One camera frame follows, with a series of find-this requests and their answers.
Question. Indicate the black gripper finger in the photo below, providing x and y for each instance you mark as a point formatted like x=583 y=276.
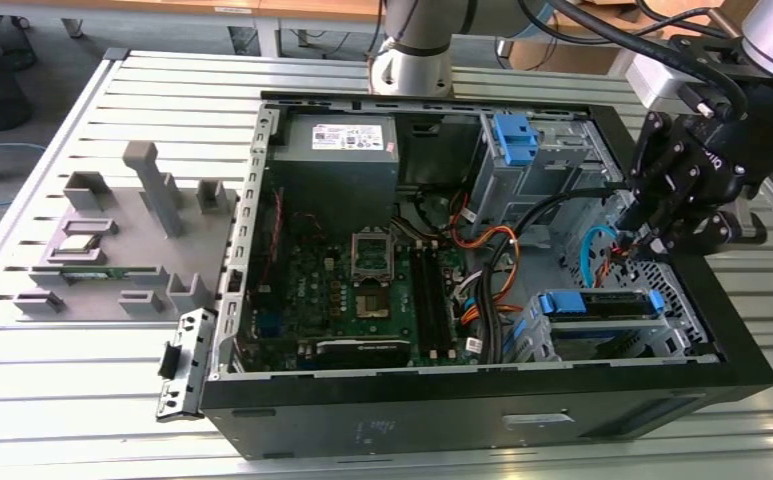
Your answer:
x=699 y=230
x=652 y=165

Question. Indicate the hard disk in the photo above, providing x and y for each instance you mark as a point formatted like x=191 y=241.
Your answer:
x=562 y=304

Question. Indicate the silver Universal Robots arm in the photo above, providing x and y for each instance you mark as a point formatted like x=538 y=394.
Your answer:
x=415 y=30

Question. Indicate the metal disk bay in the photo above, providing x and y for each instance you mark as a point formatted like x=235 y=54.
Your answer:
x=612 y=326

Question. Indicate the metal drive cage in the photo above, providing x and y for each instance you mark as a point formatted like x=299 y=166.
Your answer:
x=546 y=170

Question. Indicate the blue plastic bay latch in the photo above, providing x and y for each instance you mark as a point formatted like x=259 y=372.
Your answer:
x=515 y=140

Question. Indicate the small wooden desk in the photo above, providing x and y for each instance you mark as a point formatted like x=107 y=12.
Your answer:
x=535 y=57

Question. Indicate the black RAM slot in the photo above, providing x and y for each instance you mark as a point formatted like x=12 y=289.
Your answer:
x=422 y=300
x=442 y=300

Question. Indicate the grey power supply unit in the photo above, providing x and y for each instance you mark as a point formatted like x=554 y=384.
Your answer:
x=332 y=150

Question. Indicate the CPU socket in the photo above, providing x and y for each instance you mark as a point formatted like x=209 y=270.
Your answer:
x=372 y=305

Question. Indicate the black open PC case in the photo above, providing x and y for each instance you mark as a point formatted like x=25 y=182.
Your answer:
x=426 y=415

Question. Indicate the black graphics card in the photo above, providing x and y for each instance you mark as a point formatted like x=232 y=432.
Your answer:
x=359 y=350

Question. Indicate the green motherboard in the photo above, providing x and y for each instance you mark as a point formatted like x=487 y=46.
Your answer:
x=319 y=300

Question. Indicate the grey parts rack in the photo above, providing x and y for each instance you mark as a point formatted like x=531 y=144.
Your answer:
x=139 y=260

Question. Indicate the long wooden desk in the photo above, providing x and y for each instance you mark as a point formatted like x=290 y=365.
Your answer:
x=159 y=4

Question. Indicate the green RAM stick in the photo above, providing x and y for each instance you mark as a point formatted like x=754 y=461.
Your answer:
x=92 y=273

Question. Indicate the silver CPU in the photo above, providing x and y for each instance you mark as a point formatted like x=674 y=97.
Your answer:
x=75 y=243

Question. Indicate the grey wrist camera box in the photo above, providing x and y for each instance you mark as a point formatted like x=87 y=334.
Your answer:
x=659 y=80

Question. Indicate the metal expansion slot bracket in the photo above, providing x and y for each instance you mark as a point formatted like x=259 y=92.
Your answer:
x=188 y=360

